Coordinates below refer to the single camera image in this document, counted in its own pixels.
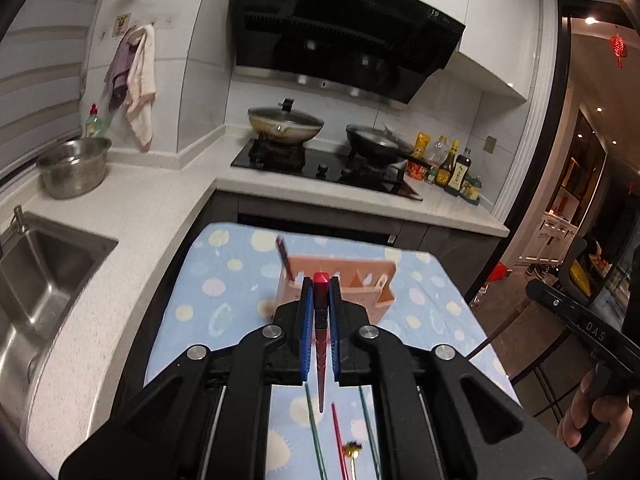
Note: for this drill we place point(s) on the brown sauce bottle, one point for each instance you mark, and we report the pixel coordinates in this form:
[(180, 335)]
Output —
[(445, 170)]

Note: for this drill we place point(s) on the red chopstick green end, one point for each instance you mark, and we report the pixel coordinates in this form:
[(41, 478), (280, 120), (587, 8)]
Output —
[(339, 443)]

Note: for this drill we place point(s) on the left wok with lid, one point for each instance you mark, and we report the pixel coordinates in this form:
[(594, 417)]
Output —
[(283, 124)]

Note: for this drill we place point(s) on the red instant noodle cup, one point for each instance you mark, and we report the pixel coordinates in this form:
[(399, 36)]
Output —
[(417, 169)]

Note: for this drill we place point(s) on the dark purple chopstick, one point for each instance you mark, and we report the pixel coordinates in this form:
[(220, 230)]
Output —
[(283, 253)]

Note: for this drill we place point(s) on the bright red chopstick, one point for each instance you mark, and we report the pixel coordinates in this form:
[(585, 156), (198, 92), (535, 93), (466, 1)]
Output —
[(321, 282)]

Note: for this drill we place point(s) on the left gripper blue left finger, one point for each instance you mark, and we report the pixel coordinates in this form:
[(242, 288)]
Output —
[(306, 311)]

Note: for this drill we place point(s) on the green dish soap bottle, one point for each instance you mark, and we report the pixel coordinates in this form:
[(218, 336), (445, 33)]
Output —
[(93, 124)]

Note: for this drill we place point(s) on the red bag on floor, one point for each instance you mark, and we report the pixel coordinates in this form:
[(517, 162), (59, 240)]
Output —
[(500, 272)]

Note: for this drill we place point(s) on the purple hanging cloth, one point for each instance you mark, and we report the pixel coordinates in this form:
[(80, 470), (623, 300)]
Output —
[(116, 78)]

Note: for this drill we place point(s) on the chrome sink faucet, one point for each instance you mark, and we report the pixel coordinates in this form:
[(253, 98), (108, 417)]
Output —
[(17, 227)]

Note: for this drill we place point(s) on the clear oil bottle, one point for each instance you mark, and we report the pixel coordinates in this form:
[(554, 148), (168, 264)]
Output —
[(435, 156)]

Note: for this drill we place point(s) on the right black wok with lid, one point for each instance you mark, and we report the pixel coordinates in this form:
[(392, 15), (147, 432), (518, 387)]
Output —
[(379, 148)]

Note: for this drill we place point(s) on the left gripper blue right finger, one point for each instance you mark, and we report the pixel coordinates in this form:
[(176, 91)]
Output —
[(335, 310)]

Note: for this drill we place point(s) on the steel mixing bowl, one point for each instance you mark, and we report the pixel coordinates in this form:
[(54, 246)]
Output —
[(74, 168)]

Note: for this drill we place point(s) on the pink perforated utensil holder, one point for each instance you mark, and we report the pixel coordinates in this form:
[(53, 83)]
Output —
[(363, 281)]

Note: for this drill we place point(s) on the black gas stove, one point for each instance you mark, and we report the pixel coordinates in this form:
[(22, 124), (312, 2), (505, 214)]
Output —
[(298, 161)]

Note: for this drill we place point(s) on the blue planet print tablecloth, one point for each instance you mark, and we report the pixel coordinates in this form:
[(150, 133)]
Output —
[(227, 287)]

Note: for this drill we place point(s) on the brown red chopstick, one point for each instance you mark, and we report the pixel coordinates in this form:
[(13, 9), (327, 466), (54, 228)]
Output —
[(511, 318)]

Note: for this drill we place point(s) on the black range hood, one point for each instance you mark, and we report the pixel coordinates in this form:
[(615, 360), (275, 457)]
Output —
[(385, 48)]

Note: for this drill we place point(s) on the red hanging lantern ornament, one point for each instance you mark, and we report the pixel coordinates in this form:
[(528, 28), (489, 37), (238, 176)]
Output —
[(619, 49)]

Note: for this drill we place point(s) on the stainless steel sink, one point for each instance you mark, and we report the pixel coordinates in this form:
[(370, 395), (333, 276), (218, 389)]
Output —
[(43, 272)]

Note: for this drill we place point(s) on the white hanging towel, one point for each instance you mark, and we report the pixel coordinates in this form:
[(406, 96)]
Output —
[(141, 87)]

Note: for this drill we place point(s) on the gold flower spoon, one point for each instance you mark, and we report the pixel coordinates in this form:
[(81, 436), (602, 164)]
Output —
[(351, 451)]

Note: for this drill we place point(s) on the dark soy sauce bottle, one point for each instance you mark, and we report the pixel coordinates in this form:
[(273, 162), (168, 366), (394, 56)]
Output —
[(461, 168)]

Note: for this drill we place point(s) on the yellow seasoning packet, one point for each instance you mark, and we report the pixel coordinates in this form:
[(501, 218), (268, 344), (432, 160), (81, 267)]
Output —
[(422, 141)]

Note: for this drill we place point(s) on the small jars on tray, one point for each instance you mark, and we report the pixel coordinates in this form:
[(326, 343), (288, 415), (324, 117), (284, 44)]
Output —
[(470, 189)]

